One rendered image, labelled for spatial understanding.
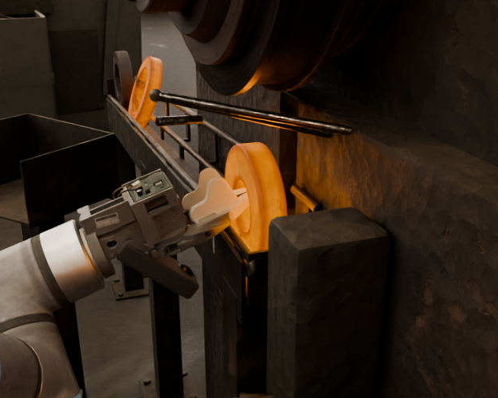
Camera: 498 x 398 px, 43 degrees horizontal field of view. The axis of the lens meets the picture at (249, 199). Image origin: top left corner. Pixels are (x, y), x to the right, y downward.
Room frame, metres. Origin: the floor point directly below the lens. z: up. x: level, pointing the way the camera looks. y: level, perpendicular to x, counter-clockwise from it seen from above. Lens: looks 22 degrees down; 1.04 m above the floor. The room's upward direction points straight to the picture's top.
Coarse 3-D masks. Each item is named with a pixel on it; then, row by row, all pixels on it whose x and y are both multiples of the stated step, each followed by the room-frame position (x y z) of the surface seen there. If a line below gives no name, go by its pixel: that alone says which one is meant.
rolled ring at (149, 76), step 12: (144, 60) 1.66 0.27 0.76; (156, 60) 1.59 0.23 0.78; (144, 72) 1.64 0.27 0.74; (156, 72) 1.55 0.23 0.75; (144, 84) 1.66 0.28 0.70; (156, 84) 1.53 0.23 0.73; (132, 96) 1.65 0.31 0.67; (144, 96) 1.52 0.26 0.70; (132, 108) 1.62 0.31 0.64; (144, 108) 1.51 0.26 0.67; (144, 120) 1.53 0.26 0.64
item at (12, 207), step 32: (0, 128) 1.22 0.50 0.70; (32, 128) 1.27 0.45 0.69; (64, 128) 1.20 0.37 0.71; (0, 160) 1.21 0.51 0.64; (32, 160) 0.98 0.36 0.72; (64, 160) 1.03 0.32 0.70; (96, 160) 1.08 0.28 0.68; (0, 192) 1.15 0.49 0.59; (32, 192) 0.97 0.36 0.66; (64, 192) 1.02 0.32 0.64; (96, 192) 1.08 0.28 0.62; (32, 224) 0.96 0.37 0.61; (64, 320) 1.09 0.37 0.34
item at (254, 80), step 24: (264, 0) 0.59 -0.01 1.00; (288, 0) 0.56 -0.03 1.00; (312, 0) 0.58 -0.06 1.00; (336, 0) 0.59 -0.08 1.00; (264, 24) 0.59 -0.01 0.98; (288, 24) 0.59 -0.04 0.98; (312, 24) 0.60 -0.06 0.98; (264, 48) 0.59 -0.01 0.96; (288, 48) 0.61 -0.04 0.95; (312, 48) 0.62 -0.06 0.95; (216, 72) 0.74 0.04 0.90; (240, 72) 0.65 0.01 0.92; (264, 72) 0.65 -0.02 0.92; (288, 72) 0.66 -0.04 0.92
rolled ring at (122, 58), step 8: (120, 56) 1.75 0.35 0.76; (128, 56) 1.76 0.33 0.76; (120, 64) 1.72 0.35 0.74; (128, 64) 1.73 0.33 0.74; (120, 72) 1.71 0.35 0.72; (128, 72) 1.71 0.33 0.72; (120, 80) 1.72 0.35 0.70; (128, 80) 1.70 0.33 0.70; (120, 88) 1.84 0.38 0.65; (128, 88) 1.70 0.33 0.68; (120, 96) 1.82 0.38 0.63; (128, 96) 1.70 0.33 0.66; (128, 104) 1.71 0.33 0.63
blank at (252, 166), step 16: (240, 144) 0.74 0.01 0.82; (256, 144) 0.74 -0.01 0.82; (240, 160) 0.73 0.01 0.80; (256, 160) 0.70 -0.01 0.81; (272, 160) 0.70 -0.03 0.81; (224, 176) 0.80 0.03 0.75; (240, 176) 0.73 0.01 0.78; (256, 176) 0.68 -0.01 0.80; (272, 176) 0.68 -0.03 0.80; (256, 192) 0.67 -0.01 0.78; (272, 192) 0.67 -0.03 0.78; (256, 208) 0.67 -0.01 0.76; (272, 208) 0.66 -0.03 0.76; (240, 224) 0.74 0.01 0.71; (256, 224) 0.67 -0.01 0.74; (256, 240) 0.67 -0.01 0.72
